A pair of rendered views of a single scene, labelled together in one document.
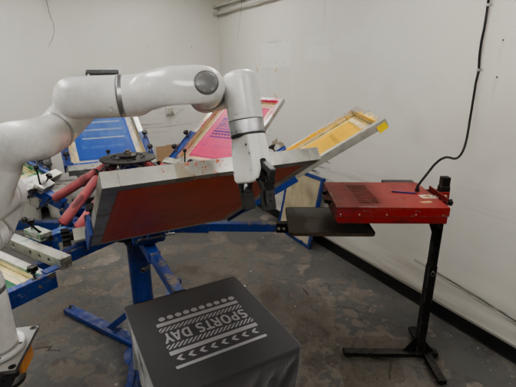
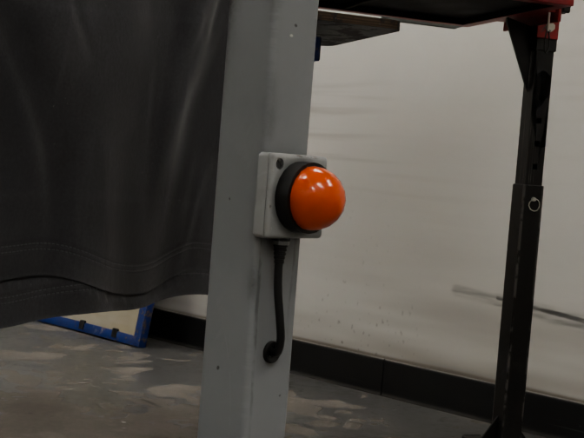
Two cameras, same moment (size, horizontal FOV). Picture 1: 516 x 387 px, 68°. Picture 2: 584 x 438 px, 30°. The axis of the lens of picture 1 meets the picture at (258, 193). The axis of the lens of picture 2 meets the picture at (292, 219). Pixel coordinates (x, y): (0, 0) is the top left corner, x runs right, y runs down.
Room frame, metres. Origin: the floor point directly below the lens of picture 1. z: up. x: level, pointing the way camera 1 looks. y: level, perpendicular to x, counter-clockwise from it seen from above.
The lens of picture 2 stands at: (-0.04, 0.23, 0.67)
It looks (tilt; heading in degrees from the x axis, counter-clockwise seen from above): 3 degrees down; 341
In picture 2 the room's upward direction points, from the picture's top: 4 degrees clockwise
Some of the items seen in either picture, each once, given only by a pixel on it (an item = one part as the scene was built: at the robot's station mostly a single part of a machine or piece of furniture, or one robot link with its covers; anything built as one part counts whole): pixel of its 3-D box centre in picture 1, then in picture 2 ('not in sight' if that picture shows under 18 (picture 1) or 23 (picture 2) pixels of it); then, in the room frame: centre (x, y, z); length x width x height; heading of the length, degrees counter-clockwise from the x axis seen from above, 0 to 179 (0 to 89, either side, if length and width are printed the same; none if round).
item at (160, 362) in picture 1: (206, 325); not in sight; (1.09, 0.17, 0.95); 0.48 x 0.44 x 0.01; 29
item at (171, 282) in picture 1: (166, 274); not in sight; (1.53, 0.41, 0.89); 1.24 x 0.06 x 0.06; 29
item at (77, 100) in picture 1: (74, 116); not in sight; (0.82, 0.39, 1.67); 0.21 x 0.15 x 0.16; 99
